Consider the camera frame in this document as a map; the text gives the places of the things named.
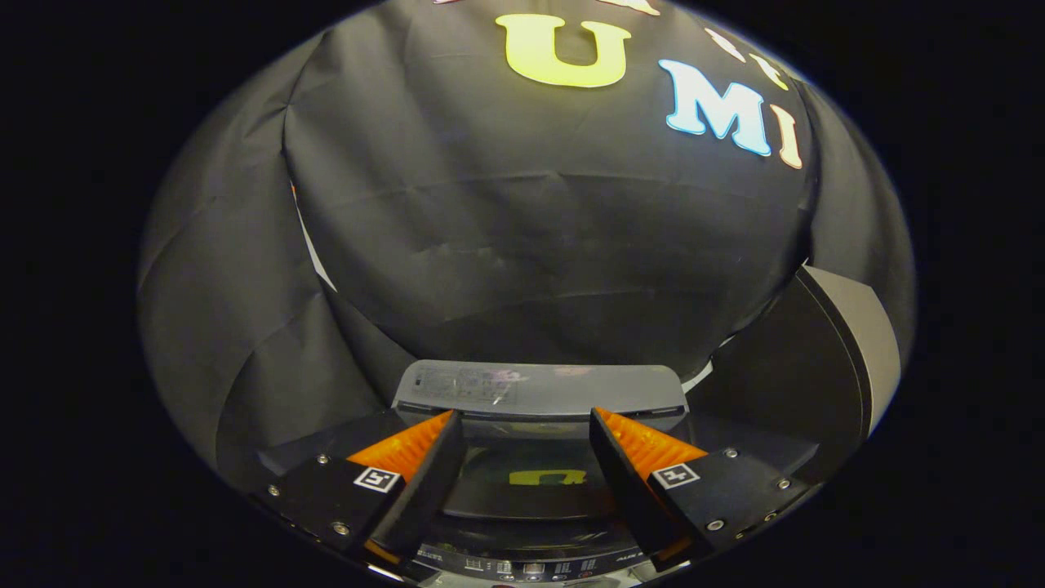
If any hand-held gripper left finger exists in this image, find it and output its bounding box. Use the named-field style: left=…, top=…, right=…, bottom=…
left=249, top=411, right=466, bottom=574

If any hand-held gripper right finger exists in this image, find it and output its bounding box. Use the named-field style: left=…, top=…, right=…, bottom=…
left=589, top=408, right=819, bottom=574

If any dark washing machine lid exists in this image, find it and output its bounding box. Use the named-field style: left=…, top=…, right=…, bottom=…
left=408, top=408, right=688, bottom=523

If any grey washing machine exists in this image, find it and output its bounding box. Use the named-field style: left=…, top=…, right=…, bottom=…
left=253, top=359, right=822, bottom=588

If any black backdrop cloth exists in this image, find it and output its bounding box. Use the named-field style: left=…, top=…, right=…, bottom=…
left=137, top=0, right=917, bottom=491

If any beige cabinet with dark frame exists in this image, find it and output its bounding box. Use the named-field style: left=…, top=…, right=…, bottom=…
left=694, top=263, right=904, bottom=484

